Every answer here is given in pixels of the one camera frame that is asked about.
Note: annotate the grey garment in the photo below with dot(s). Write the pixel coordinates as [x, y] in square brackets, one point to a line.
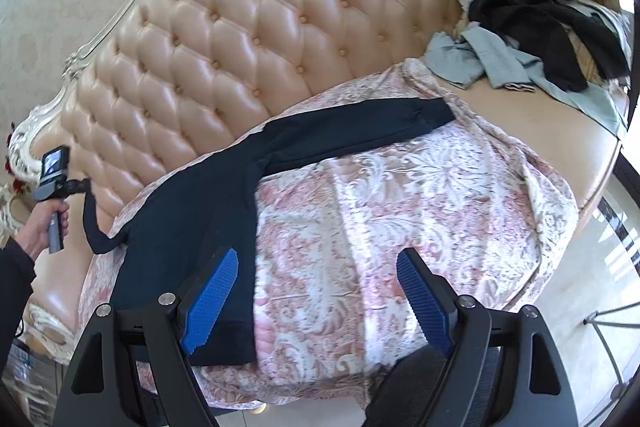
[477, 52]

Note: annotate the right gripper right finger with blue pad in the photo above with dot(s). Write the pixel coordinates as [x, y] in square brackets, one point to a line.
[429, 300]

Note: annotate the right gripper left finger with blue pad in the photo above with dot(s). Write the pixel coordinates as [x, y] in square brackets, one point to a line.
[204, 299]

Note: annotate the person's left hand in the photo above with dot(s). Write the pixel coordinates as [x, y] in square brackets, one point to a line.
[33, 237]

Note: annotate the beige tufted leather sofa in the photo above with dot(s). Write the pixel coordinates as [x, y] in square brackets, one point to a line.
[175, 80]

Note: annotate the black sleeve left forearm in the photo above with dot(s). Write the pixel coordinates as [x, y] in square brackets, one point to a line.
[17, 271]

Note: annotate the dark navy graphic sweatshirt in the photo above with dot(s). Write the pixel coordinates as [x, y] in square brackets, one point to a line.
[212, 205]

